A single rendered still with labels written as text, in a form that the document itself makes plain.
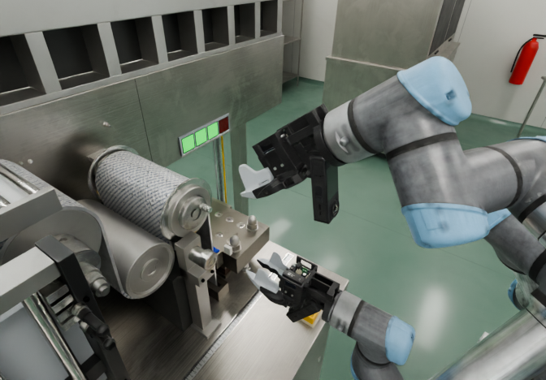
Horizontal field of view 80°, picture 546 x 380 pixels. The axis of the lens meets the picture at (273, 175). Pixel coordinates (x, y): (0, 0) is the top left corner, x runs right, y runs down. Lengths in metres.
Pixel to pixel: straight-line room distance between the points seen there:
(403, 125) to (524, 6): 4.54
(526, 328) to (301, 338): 0.49
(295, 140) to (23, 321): 0.39
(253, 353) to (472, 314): 1.69
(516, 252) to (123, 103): 0.91
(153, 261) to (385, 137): 0.52
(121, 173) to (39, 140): 0.19
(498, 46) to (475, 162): 4.55
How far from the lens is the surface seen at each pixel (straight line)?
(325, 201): 0.48
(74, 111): 0.90
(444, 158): 0.37
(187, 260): 0.74
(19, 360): 0.52
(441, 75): 0.37
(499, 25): 4.90
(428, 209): 0.36
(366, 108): 0.39
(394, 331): 0.70
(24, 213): 0.50
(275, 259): 0.79
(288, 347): 0.92
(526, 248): 0.69
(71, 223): 0.58
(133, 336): 0.99
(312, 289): 0.71
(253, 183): 0.53
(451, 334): 2.24
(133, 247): 0.71
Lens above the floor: 1.71
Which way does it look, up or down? 34 degrees down
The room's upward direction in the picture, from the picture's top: 2 degrees clockwise
